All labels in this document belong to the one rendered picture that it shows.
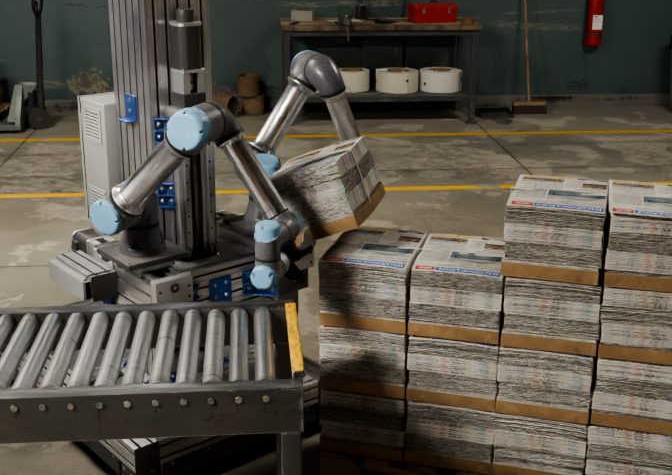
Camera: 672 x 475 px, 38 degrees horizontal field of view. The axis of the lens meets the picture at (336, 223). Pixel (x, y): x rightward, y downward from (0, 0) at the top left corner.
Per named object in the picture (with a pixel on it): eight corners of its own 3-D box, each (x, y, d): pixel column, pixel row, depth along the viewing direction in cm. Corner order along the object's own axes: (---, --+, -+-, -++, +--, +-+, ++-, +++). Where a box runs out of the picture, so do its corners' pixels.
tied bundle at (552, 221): (513, 238, 325) (517, 172, 318) (603, 246, 317) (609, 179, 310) (499, 277, 291) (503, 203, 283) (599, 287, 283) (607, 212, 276)
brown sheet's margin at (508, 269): (513, 236, 325) (514, 224, 323) (601, 244, 317) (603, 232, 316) (499, 275, 290) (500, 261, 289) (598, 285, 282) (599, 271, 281)
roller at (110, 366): (134, 325, 275) (133, 309, 273) (113, 405, 230) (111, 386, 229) (116, 325, 274) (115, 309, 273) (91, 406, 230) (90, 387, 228)
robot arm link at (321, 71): (340, 53, 333) (385, 174, 355) (328, 48, 343) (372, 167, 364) (312, 67, 331) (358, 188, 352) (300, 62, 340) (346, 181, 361)
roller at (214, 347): (227, 320, 277) (223, 304, 275) (224, 399, 232) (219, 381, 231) (210, 324, 277) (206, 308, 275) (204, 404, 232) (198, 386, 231)
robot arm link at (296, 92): (237, 179, 343) (315, 47, 341) (224, 169, 356) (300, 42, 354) (263, 194, 349) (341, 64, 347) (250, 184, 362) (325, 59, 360)
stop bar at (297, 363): (296, 308, 274) (296, 301, 274) (305, 378, 233) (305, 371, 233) (285, 308, 274) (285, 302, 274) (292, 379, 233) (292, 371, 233)
